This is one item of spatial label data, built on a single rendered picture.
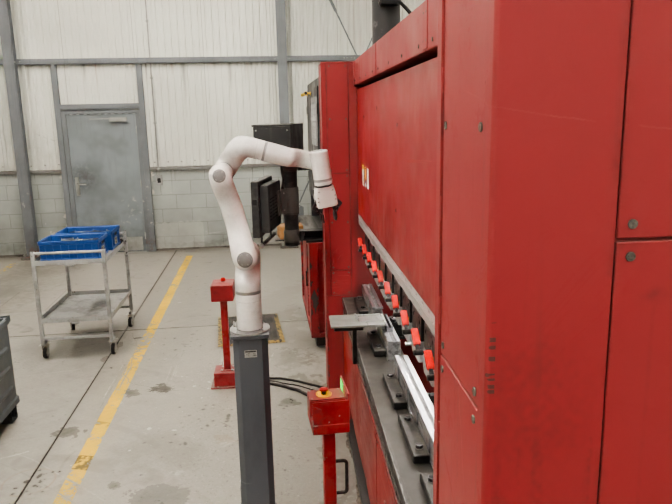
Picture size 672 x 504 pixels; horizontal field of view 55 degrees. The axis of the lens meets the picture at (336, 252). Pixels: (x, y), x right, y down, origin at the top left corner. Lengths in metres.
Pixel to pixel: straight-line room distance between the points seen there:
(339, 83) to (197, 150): 6.43
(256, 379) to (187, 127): 7.38
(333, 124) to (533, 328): 3.26
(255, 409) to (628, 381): 2.54
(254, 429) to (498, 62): 2.73
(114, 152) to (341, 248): 6.76
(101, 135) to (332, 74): 6.81
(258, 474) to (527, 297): 2.73
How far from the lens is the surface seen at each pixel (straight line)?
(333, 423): 2.84
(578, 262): 0.73
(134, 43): 10.32
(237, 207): 2.96
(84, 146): 10.42
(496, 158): 0.68
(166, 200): 10.30
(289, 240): 4.52
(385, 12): 3.65
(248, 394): 3.16
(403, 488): 2.10
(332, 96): 3.91
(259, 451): 3.29
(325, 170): 2.94
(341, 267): 4.01
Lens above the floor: 1.99
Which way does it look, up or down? 12 degrees down
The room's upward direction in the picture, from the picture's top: 1 degrees counter-clockwise
